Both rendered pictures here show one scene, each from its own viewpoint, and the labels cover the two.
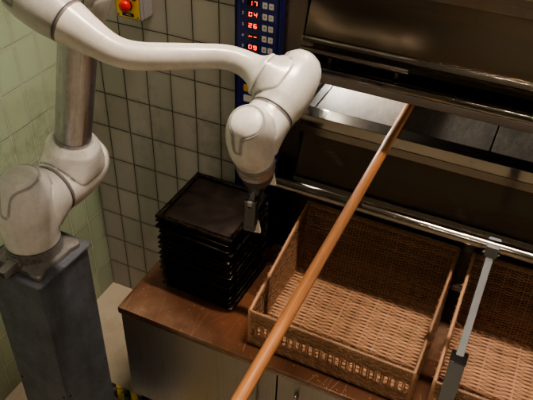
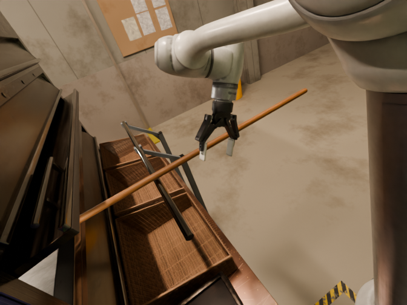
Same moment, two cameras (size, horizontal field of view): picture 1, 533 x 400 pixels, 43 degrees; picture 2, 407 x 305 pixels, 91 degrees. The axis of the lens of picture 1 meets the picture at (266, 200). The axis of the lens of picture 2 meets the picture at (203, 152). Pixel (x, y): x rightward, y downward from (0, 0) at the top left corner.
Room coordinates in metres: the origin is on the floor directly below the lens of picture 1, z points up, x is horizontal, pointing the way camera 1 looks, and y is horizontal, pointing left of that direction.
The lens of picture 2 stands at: (1.79, 0.43, 1.73)
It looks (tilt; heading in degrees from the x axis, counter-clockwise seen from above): 36 degrees down; 227
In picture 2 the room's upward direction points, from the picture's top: 19 degrees counter-clockwise
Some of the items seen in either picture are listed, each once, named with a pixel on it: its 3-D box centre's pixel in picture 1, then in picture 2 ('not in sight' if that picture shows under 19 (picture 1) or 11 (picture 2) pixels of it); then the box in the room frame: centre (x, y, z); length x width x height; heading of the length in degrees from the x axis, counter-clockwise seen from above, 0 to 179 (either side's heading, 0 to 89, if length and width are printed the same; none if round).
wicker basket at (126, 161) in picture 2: not in sight; (129, 154); (1.09, -1.39, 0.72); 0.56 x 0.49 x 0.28; 65
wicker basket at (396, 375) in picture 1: (354, 294); (171, 242); (1.58, -0.30, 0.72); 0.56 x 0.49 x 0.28; 65
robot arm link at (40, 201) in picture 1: (28, 204); not in sight; (1.43, 0.65, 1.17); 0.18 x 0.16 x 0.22; 156
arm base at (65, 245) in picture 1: (29, 249); not in sight; (1.40, 0.66, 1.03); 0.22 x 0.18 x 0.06; 154
